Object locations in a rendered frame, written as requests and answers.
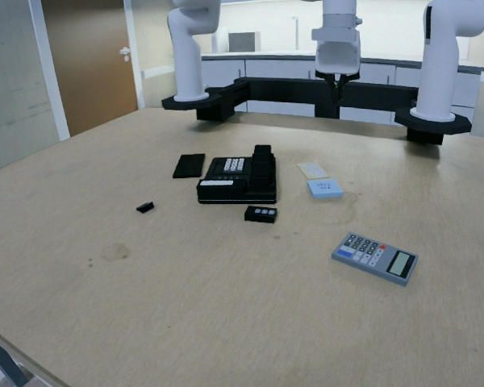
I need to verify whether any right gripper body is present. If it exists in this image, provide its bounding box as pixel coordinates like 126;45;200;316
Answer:
315;31;361;75

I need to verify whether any black telephone handset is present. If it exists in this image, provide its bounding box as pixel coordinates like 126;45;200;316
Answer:
250;144;272;185

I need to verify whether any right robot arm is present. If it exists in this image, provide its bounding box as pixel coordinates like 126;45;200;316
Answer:
167;0;363;102

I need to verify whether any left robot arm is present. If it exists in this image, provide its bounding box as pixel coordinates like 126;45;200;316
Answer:
410;0;484;122

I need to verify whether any grey pocket calculator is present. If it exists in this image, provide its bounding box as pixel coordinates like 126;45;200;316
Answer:
331;232;419;287

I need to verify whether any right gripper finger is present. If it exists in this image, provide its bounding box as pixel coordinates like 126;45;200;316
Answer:
315;70;337;104
336;70;361;104

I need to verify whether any black key fob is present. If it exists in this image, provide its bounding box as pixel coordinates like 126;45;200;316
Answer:
244;206;277;223

